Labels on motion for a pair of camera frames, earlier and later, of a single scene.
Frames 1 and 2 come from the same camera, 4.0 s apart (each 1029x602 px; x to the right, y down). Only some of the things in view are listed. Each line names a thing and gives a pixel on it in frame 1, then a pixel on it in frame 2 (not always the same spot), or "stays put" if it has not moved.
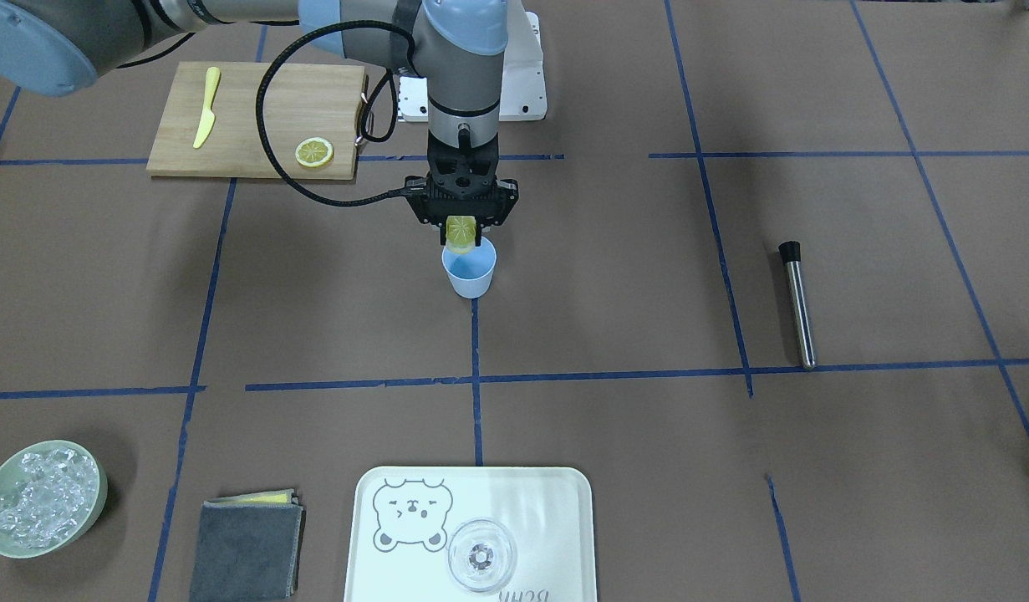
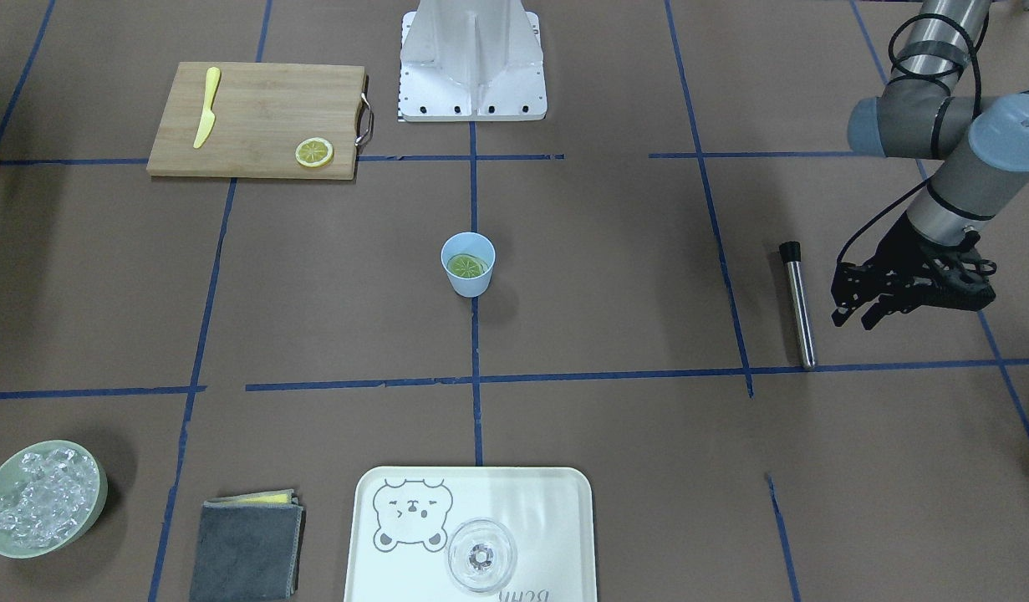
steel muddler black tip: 790,253 stays put
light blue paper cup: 471,273 stays put
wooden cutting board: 303,100 stays put
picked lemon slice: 461,233 → 466,265
